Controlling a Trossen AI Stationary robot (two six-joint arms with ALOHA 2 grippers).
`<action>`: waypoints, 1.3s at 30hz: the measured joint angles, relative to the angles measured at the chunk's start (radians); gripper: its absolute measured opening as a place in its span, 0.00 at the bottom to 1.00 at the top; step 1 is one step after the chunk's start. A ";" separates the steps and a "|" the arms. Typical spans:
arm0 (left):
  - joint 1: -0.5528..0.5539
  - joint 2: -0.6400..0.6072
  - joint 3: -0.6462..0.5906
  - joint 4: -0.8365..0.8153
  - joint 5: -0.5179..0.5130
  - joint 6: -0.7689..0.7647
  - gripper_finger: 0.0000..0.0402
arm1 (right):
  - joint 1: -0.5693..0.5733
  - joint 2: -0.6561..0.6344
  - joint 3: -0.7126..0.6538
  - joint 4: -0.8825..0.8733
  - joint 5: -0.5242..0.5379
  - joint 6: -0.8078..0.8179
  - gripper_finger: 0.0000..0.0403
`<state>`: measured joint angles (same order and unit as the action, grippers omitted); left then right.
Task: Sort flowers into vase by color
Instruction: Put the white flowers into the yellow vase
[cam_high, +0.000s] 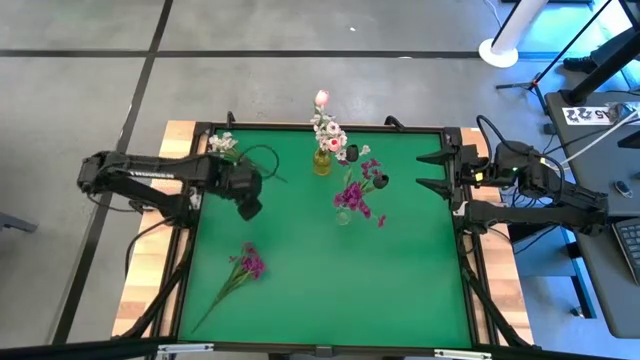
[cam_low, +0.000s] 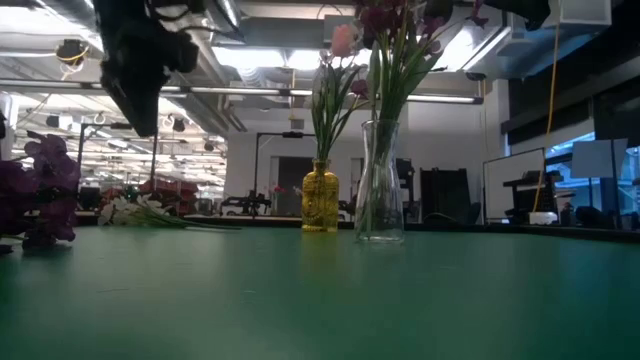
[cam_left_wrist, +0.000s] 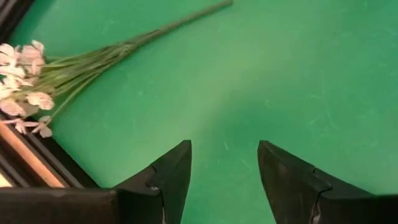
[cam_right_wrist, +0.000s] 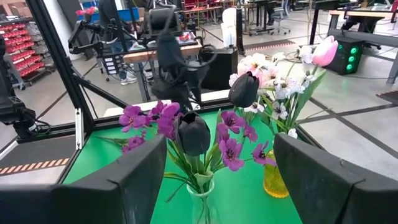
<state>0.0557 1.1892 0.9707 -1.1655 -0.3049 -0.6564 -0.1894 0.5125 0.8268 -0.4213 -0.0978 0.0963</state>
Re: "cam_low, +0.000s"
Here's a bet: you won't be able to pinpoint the hanging yellow cable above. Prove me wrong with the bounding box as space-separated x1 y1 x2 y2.
531 0 562 214

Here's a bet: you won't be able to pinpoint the dense magenta flower bunch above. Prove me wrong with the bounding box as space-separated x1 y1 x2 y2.
0 130 82 254

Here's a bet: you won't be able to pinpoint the green table mat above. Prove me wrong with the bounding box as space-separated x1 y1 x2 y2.
0 223 640 360

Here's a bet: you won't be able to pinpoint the pink tulip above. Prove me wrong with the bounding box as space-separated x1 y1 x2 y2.
319 23 359 162

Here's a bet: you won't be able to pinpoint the red crates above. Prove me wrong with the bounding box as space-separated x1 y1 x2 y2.
138 178 201 216

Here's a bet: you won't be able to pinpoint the large white flower spray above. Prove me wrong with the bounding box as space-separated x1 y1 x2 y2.
309 47 369 162

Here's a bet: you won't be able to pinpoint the yellow glass vase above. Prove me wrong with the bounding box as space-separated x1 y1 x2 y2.
301 159 340 233

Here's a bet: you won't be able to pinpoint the whiteboard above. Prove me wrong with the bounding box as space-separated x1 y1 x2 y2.
482 147 547 222

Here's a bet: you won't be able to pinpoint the clear glass vase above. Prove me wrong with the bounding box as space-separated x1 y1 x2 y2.
353 118 405 244

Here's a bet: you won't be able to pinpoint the long ceiling tube light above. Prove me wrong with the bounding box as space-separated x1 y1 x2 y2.
0 77 485 106

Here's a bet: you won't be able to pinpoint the dark purple tulip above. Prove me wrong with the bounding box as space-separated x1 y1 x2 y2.
394 0 454 121

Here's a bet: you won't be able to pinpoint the sparse magenta flower spray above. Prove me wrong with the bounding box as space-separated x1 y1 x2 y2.
352 0 489 236

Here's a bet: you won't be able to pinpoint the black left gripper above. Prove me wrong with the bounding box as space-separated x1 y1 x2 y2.
92 0 206 139

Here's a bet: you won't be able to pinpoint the small white flower spray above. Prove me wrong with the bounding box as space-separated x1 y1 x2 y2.
97 192 242 231

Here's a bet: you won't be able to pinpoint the small white box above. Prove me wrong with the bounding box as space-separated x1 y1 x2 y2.
528 210 559 226

